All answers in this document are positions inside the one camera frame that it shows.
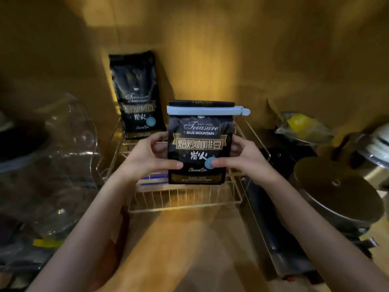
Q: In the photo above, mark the person's right hand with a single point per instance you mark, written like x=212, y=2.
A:
x=252, y=161

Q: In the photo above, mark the person's left hand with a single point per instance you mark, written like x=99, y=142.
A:
x=142, y=159

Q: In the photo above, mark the person's right thumb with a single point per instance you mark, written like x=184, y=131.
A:
x=223, y=162

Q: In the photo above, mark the person's left middle finger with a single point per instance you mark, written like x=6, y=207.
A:
x=161, y=148

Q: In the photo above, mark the person's left thumb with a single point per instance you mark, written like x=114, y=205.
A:
x=168, y=165

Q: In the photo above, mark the black clipped coffee bag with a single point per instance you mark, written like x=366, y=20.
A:
x=199, y=145

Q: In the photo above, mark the person's right forearm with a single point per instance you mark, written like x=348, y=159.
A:
x=322, y=234

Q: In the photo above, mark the person's left forearm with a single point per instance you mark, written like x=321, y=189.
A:
x=82, y=237

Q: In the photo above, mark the black frying pan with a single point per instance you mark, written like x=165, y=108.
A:
x=267, y=191

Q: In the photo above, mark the light blue sealing clip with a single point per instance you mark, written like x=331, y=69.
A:
x=206, y=110

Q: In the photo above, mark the tall black sealed coffee bag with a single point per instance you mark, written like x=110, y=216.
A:
x=135, y=94

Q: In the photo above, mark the clear bag with yellow item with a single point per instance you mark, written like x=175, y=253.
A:
x=304, y=126

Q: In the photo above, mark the clear glass bowl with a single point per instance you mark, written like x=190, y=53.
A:
x=54, y=167

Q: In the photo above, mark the metal cooking pot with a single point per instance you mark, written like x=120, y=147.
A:
x=334, y=215

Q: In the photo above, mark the white bowls in plastic wrap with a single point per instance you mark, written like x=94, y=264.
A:
x=375, y=145

